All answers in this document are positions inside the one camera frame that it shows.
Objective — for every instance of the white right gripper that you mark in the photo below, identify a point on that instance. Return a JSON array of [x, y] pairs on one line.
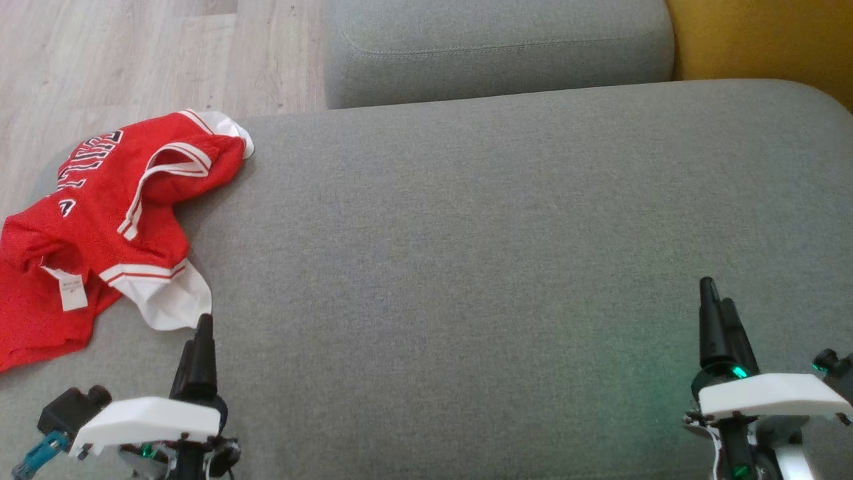
[[773, 396]]

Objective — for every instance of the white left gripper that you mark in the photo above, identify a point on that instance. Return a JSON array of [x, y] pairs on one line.
[[153, 420]]

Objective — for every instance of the red basketball jersey white sleeves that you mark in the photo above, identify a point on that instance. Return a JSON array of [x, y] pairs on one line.
[[113, 200]]

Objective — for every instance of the grey sofa seat cushion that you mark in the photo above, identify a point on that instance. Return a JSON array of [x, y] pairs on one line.
[[466, 266]]

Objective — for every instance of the yellow cushion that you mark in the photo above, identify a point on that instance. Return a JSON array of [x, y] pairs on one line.
[[766, 40]]

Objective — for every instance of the grey sofa back cushion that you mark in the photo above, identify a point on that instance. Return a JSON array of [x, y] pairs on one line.
[[493, 46]]

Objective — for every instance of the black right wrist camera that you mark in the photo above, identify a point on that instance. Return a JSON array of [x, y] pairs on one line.
[[834, 365]]

